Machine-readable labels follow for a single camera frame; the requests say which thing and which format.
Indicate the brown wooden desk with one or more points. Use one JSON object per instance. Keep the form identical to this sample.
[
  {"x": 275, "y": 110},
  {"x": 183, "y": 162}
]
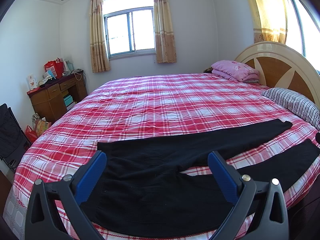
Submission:
[{"x": 49, "y": 102}]

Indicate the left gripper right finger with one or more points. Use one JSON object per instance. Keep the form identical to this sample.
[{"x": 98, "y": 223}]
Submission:
[{"x": 270, "y": 220}]

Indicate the red plaid bed cover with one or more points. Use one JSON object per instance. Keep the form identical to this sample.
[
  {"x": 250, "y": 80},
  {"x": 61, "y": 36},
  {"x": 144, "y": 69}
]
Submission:
[{"x": 142, "y": 107}]

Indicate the black pants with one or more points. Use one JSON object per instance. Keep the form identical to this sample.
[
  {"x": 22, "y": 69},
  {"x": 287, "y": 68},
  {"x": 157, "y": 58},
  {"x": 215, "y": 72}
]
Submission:
[{"x": 144, "y": 191}]

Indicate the beige curtain right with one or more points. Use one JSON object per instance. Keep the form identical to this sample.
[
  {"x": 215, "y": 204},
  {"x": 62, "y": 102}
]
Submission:
[{"x": 164, "y": 34}]

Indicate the patterned bag on floor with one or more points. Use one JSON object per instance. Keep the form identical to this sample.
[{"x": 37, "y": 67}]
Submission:
[{"x": 39, "y": 125}]

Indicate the red plastic bag floor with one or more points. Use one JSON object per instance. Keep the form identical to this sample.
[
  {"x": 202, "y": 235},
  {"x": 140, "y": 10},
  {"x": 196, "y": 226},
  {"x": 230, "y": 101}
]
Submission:
[{"x": 30, "y": 134}]

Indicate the striped grey pillow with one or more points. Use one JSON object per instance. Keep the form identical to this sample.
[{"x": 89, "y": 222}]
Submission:
[{"x": 296, "y": 103}]

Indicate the black folding chair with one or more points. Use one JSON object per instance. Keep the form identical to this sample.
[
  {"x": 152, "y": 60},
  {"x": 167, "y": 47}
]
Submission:
[{"x": 14, "y": 142}]

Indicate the beige curtain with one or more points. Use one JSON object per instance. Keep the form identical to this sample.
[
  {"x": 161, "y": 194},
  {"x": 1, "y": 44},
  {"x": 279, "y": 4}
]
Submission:
[
  {"x": 99, "y": 57},
  {"x": 164, "y": 34}
]

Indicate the yellow side curtain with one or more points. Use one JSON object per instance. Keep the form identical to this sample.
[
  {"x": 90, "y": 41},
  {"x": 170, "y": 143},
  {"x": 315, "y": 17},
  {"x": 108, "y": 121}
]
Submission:
[{"x": 269, "y": 19}]

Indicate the beige curtain left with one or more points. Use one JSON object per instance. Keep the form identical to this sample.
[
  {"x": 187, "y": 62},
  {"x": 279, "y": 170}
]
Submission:
[{"x": 99, "y": 57}]

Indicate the folded pink blanket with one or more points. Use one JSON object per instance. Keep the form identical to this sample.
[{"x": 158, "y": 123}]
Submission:
[{"x": 235, "y": 71}]

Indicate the white card on desk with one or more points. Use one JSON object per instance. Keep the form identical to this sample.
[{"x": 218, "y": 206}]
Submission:
[{"x": 32, "y": 82}]

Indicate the window with grey frame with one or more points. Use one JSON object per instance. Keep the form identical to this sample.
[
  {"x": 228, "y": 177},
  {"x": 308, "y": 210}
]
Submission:
[{"x": 129, "y": 28}]

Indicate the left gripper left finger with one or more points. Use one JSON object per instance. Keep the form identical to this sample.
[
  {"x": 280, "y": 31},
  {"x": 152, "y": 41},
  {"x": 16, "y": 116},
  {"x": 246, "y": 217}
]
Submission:
[{"x": 43, "y": 220}]

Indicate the cream wooden headboard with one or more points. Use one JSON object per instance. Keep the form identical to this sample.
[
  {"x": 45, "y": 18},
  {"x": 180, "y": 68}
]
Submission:
[{"x": 281, "y": 66}]

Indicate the red gift bag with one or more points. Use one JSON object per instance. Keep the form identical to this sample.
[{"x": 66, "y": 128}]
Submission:
[{"x": 56, "y": 67}]

